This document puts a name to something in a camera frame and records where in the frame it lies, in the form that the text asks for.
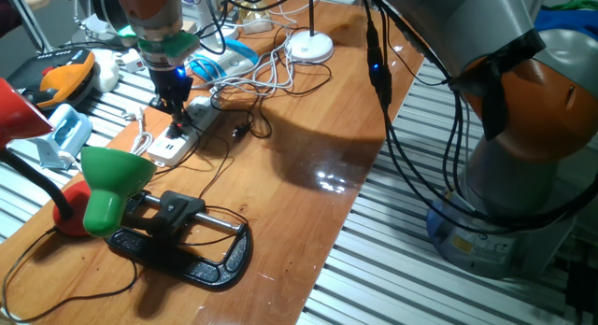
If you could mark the white power adapter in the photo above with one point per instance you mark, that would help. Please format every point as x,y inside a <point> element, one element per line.
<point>133,61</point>

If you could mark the white rounded object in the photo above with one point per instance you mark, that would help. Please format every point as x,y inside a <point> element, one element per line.
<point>105,70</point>

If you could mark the green clamp desk lamp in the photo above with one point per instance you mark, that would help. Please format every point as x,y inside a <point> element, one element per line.
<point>112,175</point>

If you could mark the white shade desk lamp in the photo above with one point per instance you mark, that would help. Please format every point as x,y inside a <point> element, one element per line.
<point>310,47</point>

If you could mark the white and blue LED lamp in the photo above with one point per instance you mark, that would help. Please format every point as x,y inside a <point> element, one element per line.
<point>229,59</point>

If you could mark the gold foil bag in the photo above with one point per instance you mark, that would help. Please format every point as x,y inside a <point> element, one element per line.
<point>257,17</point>

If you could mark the dark sleeved person forearm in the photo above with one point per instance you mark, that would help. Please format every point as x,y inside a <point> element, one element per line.
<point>7,14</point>

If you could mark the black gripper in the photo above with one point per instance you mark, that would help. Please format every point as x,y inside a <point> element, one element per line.
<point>170,87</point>

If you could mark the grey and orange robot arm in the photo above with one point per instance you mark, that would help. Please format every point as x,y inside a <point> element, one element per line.
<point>467,26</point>

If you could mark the grey slanted metal rod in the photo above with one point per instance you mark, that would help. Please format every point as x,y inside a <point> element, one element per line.
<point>30,24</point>

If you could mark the light blue clothes iron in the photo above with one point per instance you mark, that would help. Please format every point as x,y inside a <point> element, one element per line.
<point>70,129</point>

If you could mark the white power strip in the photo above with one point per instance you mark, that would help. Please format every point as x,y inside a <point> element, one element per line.
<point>163,150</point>

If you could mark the red desk lamp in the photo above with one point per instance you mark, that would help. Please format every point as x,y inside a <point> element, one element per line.
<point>18,115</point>

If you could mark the black round device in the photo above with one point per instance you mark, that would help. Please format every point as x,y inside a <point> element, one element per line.
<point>105,12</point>

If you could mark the robot teach pendant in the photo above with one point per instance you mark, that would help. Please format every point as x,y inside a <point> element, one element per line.
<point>65,77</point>

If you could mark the blue plastic bag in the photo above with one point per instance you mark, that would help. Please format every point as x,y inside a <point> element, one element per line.
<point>579,21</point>

